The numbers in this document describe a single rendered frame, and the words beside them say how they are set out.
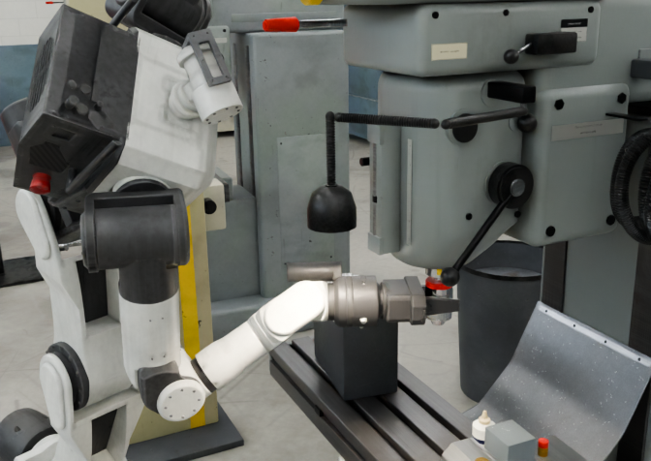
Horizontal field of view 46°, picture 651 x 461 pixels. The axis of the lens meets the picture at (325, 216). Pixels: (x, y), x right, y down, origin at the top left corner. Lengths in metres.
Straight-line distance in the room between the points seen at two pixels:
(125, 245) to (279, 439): 2.21
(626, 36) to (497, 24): 0.26
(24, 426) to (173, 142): 1.04
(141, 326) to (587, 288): 0.88
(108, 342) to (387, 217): 0.67
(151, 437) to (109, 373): 1.67
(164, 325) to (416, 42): 0.56
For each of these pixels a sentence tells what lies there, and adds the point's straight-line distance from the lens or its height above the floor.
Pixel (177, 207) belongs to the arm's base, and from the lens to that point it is 1.14.
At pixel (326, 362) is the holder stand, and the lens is 1.70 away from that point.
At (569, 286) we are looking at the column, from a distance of 1.65.
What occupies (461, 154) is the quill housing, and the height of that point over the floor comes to 1.51.
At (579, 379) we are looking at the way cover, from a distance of 1.61.
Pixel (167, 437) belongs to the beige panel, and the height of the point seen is 0.03.
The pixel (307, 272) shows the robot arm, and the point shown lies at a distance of 1.32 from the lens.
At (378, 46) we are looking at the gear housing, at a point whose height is 1.67.
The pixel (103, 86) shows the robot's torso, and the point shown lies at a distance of 1.20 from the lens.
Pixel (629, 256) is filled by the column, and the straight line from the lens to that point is 1.52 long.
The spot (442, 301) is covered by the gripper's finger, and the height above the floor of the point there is 1.24.
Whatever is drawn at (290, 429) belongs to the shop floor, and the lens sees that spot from 3.31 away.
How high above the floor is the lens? 1.75
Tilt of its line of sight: 16 degrees down
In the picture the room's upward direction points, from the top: 1 degrees counter-clockwise
